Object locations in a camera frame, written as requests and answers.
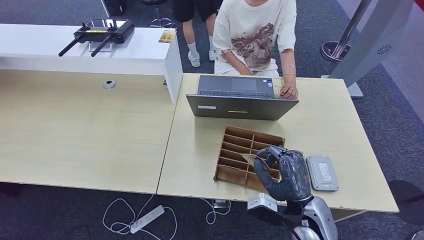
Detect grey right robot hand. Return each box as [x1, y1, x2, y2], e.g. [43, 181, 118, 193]
[253, 145, 314, 202]

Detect person's left hand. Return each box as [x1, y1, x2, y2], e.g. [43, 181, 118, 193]
[279, 82, 299, 100]

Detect brown wooden card organizer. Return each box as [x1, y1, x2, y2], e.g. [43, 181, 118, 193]
[213, 125, 286, 192]

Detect grey card reader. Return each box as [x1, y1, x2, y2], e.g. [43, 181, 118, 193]
[305, 155, 340, 192]

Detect person standing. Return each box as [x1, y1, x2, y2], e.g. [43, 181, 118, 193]
[172, 0, 224, 69]

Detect yellow printed card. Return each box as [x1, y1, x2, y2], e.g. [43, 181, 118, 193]
[158, 30, 176, 44]

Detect grey laptop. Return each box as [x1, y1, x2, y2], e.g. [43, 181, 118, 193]
[186, 74, 300, 121]

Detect beige desk side panel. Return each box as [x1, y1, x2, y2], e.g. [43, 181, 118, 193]
[331, 208, 367, 222]

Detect small grey power adapter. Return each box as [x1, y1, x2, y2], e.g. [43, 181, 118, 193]
[211, 199, 231, 210]

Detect black office chair base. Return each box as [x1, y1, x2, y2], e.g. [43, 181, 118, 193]
[140, 0, 175, 29]

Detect grey standing sign panel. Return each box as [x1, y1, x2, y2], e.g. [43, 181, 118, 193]
[320, 0, 417, 99]

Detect white raised counter shelf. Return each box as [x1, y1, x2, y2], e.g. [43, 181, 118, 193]
[0, 23, 184, 105]

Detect black round base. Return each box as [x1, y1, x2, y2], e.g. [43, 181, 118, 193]
[387, 179, 424, 228]

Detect black remote controller with antennas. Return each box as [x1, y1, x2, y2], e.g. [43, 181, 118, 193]
[58, 18, 136, 58]

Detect black cabinet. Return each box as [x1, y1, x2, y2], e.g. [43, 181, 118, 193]
[100, 0, 127, 17]

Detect white power strip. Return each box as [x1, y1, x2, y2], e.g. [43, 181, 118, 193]
[129, 204, 166, 235]

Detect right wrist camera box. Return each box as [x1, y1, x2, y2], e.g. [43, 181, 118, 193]
[246, 193, 279, 221]

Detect chrome stanchion post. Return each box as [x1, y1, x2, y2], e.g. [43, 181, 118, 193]
[320, 0, 372, 64]

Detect white looped cable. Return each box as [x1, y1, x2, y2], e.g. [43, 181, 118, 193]
[198, 198, 232, 226]

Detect metal wire controller stand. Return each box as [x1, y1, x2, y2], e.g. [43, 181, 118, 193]
[88, 41, 114, 54]

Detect white power strip cable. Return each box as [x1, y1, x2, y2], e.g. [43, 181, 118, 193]
[101, 193, 178, 240]

